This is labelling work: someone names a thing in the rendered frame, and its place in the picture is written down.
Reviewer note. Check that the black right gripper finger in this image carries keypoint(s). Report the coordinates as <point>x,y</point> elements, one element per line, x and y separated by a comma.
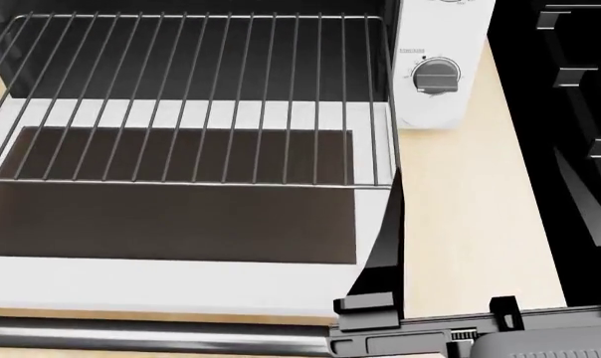
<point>504,313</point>
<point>375,309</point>

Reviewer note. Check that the black stove cooktop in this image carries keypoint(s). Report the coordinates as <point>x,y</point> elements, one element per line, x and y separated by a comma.
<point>529,149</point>

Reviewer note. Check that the grey round oven knob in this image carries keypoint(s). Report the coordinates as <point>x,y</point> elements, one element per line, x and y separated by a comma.
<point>436,76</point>

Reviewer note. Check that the black stove grate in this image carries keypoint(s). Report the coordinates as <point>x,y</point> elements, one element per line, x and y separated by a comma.
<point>549,41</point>

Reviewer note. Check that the white toaster oven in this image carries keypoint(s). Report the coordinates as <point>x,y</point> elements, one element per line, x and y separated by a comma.
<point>472,30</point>

